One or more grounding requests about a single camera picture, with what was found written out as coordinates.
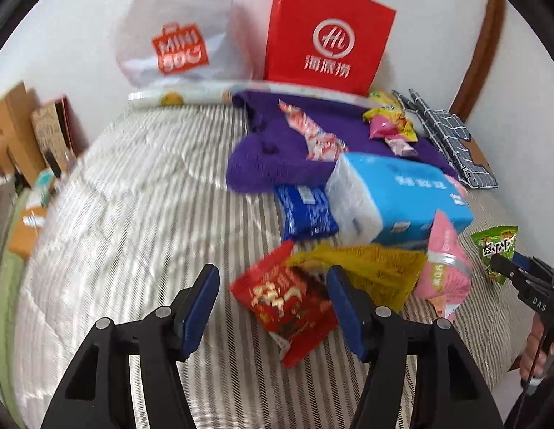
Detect wooden nightstand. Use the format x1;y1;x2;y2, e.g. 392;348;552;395
9;206;48;260

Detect purple towel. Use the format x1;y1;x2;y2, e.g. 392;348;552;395
226;90;460;194

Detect dark blue snack packet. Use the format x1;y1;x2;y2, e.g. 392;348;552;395
276;183;340;243

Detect pale pink wrapper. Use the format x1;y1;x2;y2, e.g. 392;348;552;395
445;175;469;199

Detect grey checked cloth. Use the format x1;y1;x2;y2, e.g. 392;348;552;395
390;89;498;189

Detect green snack packet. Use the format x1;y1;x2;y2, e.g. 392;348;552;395
470;226;519;285

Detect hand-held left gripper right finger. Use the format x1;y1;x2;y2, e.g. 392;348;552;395
327;265;505;429

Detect red snack packet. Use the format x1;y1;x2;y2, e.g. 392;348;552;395
231;240;339;368

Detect printed paper roll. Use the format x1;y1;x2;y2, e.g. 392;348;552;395
129;79;371;109

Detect pink bear wrapper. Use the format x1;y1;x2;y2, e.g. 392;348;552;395
279;99;326;141

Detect small pink packet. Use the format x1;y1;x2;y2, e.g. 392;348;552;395
385;136;417;156

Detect pink yellow snack packet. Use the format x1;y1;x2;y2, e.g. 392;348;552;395
363;106;419;142

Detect yellow triangular snack packet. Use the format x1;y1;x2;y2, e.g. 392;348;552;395
287;242;428;312

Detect brown wooden door frame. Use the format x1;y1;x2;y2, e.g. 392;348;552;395
446;0;505;121

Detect pink bread packet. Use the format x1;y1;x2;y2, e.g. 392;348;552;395
413;209;475;322

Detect green blanket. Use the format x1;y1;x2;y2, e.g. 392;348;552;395
0;188;34;416

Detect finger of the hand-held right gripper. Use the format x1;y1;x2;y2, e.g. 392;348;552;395
513;251;554;281
490;254;533;292

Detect yellow chips bag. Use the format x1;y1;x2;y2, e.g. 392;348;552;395
370;90;400;110

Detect person's right hand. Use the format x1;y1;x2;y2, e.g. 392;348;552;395
519;317;548;381

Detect blue tissue pack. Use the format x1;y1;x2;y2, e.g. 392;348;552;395
326;152;475;251

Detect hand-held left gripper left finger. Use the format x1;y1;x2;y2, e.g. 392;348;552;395
40;265;220;429

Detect patterned notebook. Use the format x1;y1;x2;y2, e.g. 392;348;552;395
30;96;81;175

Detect red paper bag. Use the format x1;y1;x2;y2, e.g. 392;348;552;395
263;0;397;97

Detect white plastic shopping bag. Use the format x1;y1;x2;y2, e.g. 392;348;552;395
114;0;255;90

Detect wooden headboard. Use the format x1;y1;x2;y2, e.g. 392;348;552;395
0;81;48;188

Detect striped mattress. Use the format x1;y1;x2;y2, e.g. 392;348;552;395
13;98;534;429

